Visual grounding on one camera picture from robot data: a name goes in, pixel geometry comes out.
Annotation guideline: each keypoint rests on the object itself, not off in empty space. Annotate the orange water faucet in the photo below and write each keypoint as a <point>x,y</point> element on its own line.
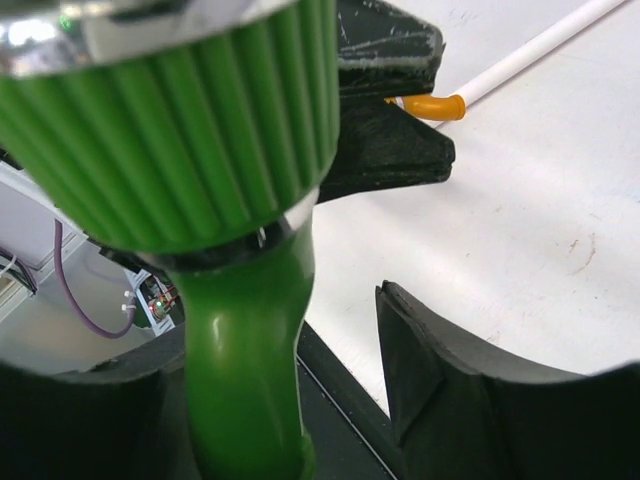
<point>427,107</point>

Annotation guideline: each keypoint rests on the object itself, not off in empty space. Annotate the green water faucet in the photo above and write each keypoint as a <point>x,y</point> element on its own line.
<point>194,134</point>

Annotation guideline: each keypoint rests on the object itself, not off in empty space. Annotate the left white cable duct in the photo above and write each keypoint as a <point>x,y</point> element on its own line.
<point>159,320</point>

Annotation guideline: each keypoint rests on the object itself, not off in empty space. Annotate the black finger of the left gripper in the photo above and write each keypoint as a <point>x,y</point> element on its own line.
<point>385,51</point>
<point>382,147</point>

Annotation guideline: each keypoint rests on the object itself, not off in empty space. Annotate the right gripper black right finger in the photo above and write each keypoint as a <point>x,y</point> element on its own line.
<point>463,408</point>

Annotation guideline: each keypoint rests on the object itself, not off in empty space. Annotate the white pipe assembly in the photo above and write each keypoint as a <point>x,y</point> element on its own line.
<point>535,49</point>

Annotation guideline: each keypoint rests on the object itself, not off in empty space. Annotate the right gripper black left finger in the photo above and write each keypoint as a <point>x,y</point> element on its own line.
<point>125,418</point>

